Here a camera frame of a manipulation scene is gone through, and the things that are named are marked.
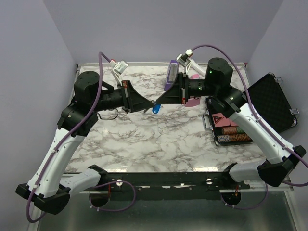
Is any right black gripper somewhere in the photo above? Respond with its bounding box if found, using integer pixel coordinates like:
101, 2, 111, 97
156, 72, 218, 105

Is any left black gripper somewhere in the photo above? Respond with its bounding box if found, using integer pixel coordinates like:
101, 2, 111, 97
91, 79, 154, 113

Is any blue key tag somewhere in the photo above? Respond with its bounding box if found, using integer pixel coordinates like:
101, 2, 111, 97
152, 103, 161, 114

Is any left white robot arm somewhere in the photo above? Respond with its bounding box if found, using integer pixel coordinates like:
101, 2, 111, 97
16, 71, 154, 214

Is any pink metronome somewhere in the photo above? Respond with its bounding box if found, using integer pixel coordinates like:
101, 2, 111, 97
185, 74, 200, 107

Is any purple metronome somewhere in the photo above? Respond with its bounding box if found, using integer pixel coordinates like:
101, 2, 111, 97
164, 60, 179, 91

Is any white toy microphone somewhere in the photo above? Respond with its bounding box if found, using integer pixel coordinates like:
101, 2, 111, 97
191, 61, 206, 77

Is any red playing card deck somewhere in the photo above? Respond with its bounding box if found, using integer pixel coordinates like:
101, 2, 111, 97
212, 113, 237, 128

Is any orange poker chip roll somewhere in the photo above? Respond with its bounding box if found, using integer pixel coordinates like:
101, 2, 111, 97
221, 127, 238, 135

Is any green poker chip roll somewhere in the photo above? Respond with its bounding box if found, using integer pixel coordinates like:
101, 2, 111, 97
236, 127, 245, 134

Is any blue orange chip roll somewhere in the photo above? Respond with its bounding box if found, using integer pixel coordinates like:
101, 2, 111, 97
217, 134, 252, 143

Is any black poker chip case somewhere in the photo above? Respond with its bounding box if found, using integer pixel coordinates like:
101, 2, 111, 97
205, 73, 298, 146

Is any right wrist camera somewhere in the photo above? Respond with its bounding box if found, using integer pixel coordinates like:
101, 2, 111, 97
176, 49, 193, 74

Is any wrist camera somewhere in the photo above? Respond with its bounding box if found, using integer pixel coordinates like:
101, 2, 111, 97
176, 49, 193, 74
109, 59, 128, 85

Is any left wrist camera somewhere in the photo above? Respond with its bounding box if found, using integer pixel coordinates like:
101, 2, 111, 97
109, 59, 128, 85

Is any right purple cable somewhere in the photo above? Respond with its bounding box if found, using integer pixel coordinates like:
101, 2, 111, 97
192, 44, 308, 187

